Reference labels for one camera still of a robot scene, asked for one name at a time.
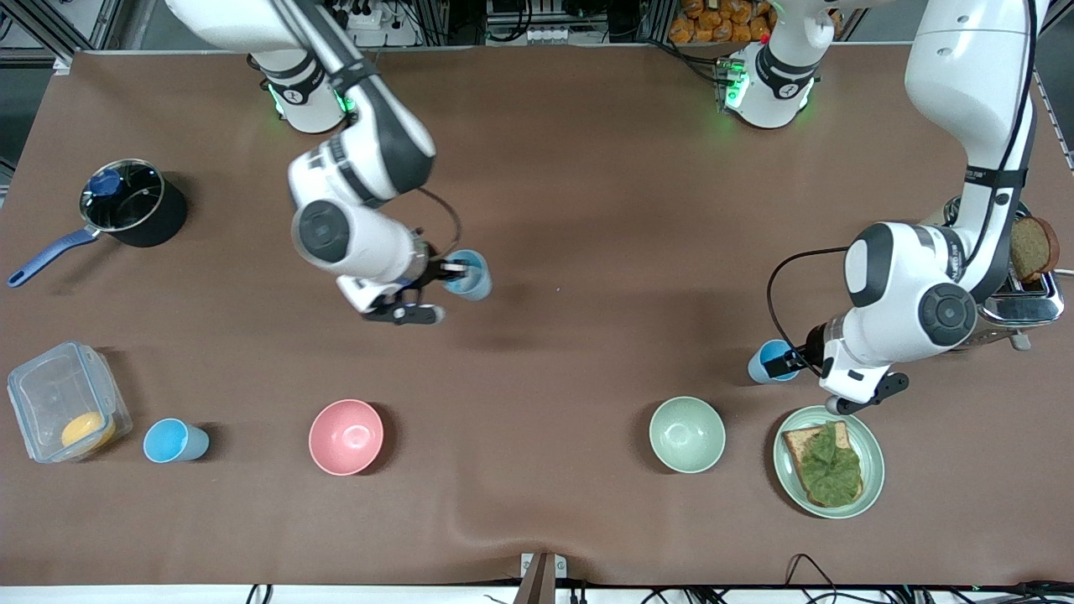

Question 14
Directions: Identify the light blue plastic cup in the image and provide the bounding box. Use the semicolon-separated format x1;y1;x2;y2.
748;339;802;385
143;418;211;464
443;249;493;302

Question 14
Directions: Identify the toast slice under lettuce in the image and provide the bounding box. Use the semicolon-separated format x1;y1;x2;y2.
782;421;865;508

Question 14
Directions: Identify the green lettuce leaf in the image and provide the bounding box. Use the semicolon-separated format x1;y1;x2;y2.
795;422;864;508

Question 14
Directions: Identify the pale green bowl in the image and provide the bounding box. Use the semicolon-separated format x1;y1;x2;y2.
649;396;727;475

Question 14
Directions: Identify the pale green plate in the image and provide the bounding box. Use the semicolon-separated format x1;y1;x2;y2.
773;406;885;519

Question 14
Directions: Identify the brown table cover mat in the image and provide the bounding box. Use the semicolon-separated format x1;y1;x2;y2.
0;44;1074;588

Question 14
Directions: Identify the pink bowl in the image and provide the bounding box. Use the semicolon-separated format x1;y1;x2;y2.
308;399;385;476

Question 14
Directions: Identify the cream and chrome toaster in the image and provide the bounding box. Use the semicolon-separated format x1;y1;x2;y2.
941;196;1066;351

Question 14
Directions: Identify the brown bread slice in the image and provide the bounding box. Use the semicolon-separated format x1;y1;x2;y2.
1009;216;1061;284

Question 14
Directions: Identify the white power strip with plugs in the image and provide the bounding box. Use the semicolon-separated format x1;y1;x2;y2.
323;0;388;31

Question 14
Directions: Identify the glass lid with blue knob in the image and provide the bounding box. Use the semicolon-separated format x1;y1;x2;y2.
79;159;165;234

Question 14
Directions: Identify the bag of orange buns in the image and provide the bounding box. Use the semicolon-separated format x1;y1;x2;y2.
669;0;773;44

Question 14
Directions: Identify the yellow round food piece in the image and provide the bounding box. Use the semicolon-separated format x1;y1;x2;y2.
60;411;117;451

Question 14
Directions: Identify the clear plastic food container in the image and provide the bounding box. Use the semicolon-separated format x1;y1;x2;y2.
7;341;133;465

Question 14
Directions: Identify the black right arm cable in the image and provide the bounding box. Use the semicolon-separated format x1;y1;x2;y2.
415;186;464;257

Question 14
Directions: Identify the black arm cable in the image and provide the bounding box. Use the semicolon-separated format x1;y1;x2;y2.
767;246;850;374
415;186;464;257

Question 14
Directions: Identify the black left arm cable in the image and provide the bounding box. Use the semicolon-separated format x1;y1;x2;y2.
767;246;850;374

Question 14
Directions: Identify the looped black cable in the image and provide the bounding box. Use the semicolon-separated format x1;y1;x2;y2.
785;553;840;604

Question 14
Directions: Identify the black pot with blue handle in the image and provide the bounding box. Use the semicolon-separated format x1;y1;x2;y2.
7;159;188;289

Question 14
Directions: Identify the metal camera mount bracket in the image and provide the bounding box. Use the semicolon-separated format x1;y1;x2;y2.
514;551;568;604

